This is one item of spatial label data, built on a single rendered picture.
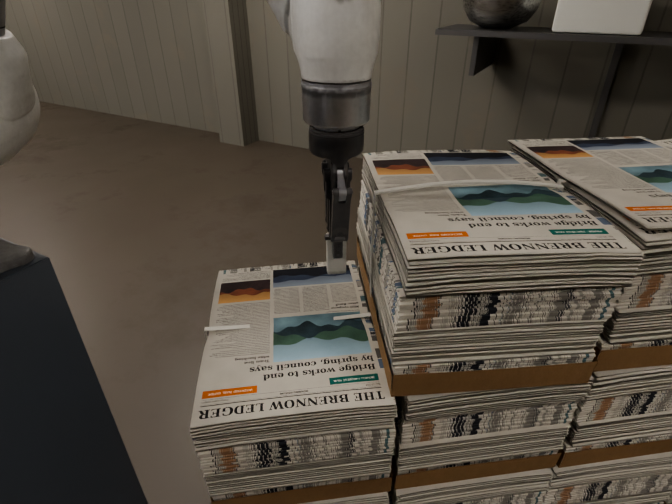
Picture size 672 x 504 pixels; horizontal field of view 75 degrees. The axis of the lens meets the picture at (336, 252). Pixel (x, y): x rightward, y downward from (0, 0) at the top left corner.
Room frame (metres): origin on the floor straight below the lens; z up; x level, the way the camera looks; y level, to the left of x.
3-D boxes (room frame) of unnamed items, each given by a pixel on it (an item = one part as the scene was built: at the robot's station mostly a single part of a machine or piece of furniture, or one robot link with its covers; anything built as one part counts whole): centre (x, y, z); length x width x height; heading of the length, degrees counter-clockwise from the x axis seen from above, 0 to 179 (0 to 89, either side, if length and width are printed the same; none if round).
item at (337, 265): (0.59, 0.00, 0.96); 0.03 x 0.01 x 0.07; 98
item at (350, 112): (0.59, 0.00, 1.19); 0.09 x 0.09 x 0.06
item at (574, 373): (0.50, -0.21, 0.86); 0.29 x 0.16 x 0.04; 95
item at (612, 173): (0.67, -0.50, 1.06); 0.37 x 0.29 x 0.01; 7
